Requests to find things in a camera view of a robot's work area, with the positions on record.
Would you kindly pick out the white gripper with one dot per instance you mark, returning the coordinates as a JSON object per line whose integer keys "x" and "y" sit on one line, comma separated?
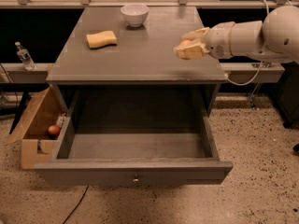
{"x": 218, "y": 41}

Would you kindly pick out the orange fruit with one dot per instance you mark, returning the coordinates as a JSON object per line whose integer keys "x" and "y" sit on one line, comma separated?
{"x": 185, "y": 42}

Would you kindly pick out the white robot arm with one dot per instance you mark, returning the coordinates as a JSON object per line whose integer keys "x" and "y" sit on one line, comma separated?
{"x": 274, "y": 40}

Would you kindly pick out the grey drawer cabinet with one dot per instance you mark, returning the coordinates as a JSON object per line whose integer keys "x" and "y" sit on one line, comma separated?
{"x": 142, "y": 55}

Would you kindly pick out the grey open top drawer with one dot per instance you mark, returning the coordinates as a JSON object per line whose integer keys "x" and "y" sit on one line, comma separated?
{"x": 112, "y": 134}

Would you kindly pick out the metal drawer knob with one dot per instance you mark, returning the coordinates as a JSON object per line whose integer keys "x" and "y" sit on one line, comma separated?
{"x": 136, "y": 179}

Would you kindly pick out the white ceramic bowl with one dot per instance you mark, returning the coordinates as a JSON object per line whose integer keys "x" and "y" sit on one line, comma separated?
{"x": 135, "y": 15}

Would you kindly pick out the yellow sponge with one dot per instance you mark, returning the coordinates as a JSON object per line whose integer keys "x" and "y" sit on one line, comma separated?
{"x": 101, "y": 39}

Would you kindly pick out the small white item in box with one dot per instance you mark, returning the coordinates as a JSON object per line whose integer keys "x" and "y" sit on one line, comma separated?
{"x": 60, "y": 121}

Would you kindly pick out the red apple in box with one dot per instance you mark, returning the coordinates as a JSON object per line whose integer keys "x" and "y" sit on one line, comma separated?
{"x": 54, "y": 130}

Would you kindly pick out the clear plastic water bottle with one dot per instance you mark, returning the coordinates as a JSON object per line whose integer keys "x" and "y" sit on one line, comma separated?
{"x": 25, "y": 57}

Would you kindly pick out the cardboard box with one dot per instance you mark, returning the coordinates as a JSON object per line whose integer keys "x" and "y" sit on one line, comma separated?
{"x": 31, "y": 131}

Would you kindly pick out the grey wall ledge rail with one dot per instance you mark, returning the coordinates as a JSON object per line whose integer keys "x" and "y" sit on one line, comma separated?
{"x": 237, "y": 72}

